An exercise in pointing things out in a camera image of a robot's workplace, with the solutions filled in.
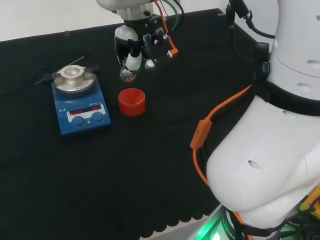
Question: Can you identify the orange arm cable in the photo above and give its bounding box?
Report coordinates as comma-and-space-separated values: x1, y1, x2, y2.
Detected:
153, 0, 254, 240

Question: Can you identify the heater with blue base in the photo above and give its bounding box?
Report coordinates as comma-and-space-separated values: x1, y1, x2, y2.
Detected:
42, 64, 112, 137

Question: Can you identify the yellow stop button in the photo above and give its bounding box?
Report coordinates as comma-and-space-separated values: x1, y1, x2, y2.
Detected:
299, 185, 320, 219

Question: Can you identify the clear glass round-bottom flask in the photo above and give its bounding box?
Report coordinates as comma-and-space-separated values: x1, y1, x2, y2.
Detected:
119, 63, 137, 84

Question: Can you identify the red ribbed flask stand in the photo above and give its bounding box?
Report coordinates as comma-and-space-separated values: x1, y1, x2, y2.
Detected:
117, 87, 147, 117

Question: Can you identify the black bench cloth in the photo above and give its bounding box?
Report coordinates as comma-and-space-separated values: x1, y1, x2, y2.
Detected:
0, 8, 276, 240

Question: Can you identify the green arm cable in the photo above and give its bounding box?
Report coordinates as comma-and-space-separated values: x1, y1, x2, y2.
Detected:
163, 0, 185, 33

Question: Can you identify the thin metal probe rod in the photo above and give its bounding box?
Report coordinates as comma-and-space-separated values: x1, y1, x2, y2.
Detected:
35, 55, 85, 85

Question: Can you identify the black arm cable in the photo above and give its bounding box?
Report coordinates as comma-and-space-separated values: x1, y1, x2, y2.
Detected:
225, 0, 276, 83

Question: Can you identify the black heater cable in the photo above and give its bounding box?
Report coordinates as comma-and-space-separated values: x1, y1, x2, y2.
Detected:
0, 49, 91, 96

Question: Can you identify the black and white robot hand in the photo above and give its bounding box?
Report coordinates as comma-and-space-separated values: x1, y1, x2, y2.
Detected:
114, 14, 168, 75

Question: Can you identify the grey metal base plate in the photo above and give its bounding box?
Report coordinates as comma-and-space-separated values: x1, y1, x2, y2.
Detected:
193, 202, 227, 240

